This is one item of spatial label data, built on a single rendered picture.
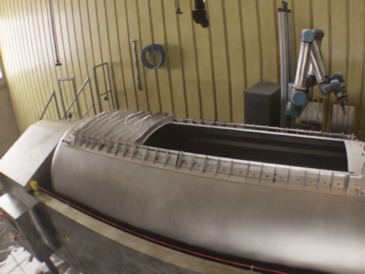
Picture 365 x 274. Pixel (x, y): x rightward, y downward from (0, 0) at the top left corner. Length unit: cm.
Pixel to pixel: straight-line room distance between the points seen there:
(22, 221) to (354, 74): 436
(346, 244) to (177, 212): 102
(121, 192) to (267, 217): 99
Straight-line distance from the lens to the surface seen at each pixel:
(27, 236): 300
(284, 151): 232
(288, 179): 148
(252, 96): 293
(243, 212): 148
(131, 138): 193
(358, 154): 169
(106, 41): 505
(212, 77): 401
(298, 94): 252
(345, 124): 378
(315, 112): 373
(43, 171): 272
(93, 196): 206
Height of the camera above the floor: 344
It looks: 22 degrees down
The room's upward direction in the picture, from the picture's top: 6 degrees counter-clockwise
